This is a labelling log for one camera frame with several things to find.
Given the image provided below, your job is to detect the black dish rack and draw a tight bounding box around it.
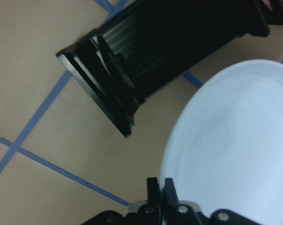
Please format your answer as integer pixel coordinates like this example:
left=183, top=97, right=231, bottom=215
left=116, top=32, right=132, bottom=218
left=56, top=0, right=283, bottom=137

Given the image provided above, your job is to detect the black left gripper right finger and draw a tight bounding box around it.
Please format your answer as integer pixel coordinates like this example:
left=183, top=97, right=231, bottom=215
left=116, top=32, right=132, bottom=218
left=163, top=178, right=179, bottom=211

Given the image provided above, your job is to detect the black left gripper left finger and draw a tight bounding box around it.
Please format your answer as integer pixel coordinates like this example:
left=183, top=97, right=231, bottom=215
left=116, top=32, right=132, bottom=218
left=147, top=177, right=160, bottom=210

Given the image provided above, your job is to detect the blue plate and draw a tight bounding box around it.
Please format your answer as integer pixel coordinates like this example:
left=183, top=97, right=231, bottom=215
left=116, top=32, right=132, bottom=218
left=160, top=60, right=283, bottom=225

